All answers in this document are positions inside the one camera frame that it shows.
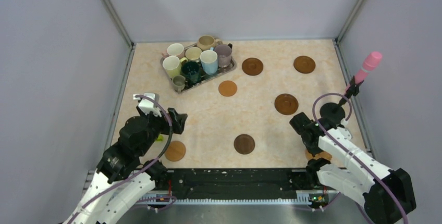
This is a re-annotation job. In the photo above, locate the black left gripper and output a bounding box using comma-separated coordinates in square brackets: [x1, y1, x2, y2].
[138, 103, 187, 156]

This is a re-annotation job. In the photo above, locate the woven rattan coaster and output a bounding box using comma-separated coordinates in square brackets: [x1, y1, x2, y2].
[305, 150, 333, 161]

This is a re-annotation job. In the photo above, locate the light bamboo coaster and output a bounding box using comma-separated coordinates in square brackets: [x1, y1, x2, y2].
[218, 80, 237, 97]
[164, 141, 186, 162]

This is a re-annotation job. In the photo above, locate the brown saucer coaster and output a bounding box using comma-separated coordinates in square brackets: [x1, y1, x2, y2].
[242, 57, 264, 76]
[274, 93, 299, 115]
[293, 56, 316, 74]

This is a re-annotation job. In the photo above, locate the dark walnut coaster front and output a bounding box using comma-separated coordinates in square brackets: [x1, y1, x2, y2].
[234, 134, 255, 155]

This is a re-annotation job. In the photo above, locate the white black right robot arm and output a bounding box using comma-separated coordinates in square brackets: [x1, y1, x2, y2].
[290, 113, 416, 223]

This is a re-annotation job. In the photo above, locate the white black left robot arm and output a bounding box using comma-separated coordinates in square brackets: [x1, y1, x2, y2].
[65, 108, 188, 223]

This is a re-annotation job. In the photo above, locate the small grey-green cup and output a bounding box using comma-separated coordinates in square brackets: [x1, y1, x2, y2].
[172, 75, 186, 93]

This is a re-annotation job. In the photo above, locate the dark green mug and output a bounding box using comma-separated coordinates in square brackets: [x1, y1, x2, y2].
[181, 61, 201, 86]

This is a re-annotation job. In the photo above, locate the pale yellow mug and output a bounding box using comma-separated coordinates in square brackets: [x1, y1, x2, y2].
[162, 56, 188, 79]

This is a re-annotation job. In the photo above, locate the beige mug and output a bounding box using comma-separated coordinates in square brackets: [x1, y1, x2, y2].
[185, 46, 203, 62]

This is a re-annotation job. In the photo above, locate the light blue mug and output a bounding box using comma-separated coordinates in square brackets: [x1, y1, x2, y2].
[200, 49, 218, 75]

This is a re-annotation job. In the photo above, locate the white mug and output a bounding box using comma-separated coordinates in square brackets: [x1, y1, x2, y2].
[163, 43, 185, 59]

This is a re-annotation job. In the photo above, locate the mauve mug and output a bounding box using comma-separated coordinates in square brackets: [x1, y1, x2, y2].
[214, 43, 233, 68]

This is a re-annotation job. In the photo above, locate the pink microphone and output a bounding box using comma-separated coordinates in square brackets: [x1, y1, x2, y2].
[346, 52, 383, 91]

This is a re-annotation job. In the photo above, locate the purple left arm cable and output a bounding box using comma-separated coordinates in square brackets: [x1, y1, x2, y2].
[65, 94, 178, 224]

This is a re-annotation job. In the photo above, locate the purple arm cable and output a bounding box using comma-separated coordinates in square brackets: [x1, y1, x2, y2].
[293, 93, 410, 224]
[65, 94, 178, 224]

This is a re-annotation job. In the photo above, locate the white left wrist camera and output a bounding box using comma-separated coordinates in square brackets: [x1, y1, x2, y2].
[133, 93, 162, 117]

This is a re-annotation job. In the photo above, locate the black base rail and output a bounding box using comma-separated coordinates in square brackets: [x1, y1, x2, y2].
[136, 168, 338, 206]

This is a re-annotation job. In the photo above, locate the tan mug with handle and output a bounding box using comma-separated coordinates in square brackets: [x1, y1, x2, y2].
[197, 35, 223, 51]

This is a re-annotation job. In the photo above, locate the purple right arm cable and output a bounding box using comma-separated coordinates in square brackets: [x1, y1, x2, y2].
[293, 93, 410, 224]

